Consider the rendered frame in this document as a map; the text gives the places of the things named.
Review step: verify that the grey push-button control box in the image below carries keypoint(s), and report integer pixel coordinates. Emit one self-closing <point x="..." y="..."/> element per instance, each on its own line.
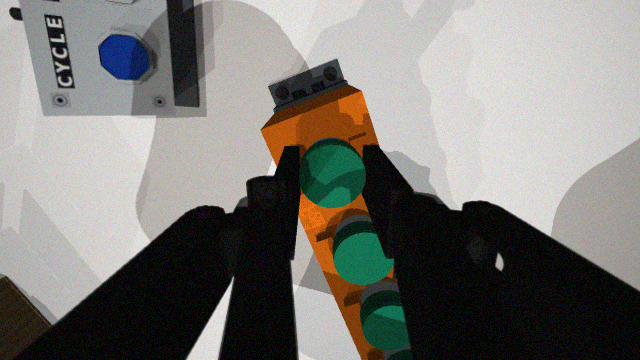
<point x="111" y="57"/>

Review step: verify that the brown cardboard box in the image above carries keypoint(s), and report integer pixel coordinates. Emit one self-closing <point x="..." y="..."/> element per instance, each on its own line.
<point x="20" y="322"/>

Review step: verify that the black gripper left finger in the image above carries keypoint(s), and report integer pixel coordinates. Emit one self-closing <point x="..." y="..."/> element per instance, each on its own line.
<point x="152" y="309"/>

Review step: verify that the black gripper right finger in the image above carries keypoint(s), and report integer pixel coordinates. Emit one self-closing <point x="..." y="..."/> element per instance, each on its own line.
<point x="558" y="304"/>

